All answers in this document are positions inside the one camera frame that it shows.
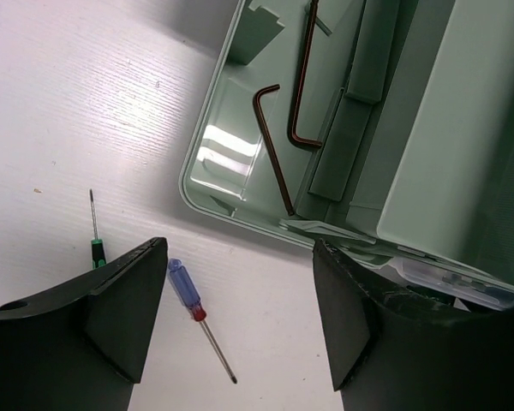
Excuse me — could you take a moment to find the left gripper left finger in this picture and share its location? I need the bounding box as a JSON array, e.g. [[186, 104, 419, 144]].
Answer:
[[0, 237, 168, 410]]

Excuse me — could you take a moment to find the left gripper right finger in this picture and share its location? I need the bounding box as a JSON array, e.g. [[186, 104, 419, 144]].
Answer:
[[313, 239, 514, 410]]

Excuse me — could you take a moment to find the small green black screwdriver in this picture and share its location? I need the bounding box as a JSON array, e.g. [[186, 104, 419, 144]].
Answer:
[[89, 188, 106, 269]]

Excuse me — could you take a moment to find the blue handled screwdriver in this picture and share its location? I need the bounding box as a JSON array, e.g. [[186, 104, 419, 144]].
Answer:
[[167, 259, 238, 384]]

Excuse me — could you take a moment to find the green toolbox with clear lid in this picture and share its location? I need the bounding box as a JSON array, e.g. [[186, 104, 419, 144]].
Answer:
[[180, 1, 514, 310]]

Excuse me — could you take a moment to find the large brown hex key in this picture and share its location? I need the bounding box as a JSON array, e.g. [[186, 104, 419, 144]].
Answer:
[[287, 0, 322, 150]]

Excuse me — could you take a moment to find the small brown hex key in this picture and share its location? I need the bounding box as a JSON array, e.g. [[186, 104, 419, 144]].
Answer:
[[252, 84, 296, 216]]

